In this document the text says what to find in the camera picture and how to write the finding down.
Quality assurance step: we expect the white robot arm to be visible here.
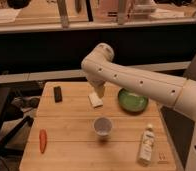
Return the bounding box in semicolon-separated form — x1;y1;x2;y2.
81;43;196;171

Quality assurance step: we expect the black rectangular eraser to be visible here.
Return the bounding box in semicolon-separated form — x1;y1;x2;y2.
53;86;62;103

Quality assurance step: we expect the white sponge block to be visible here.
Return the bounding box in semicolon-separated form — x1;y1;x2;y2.
89;92;103;108

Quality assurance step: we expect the white paper cup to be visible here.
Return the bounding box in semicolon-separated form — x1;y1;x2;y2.
93;117;112;137

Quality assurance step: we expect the orange carrot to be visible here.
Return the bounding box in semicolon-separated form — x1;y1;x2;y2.
39;129;47;153

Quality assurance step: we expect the dark chair back right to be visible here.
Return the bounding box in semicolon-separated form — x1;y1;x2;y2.
161;54;196;164

